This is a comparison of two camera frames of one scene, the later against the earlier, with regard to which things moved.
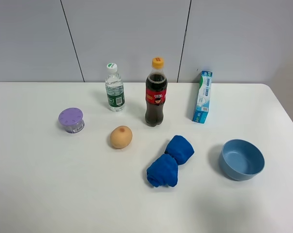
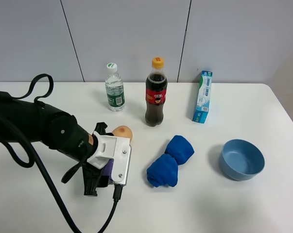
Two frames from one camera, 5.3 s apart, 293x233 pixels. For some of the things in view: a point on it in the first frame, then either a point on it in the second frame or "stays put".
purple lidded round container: [72, 119] -> [107, 170]
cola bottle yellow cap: [156, 93] stays put
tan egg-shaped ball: [121, 137] stays put
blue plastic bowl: [240, 159] stays put
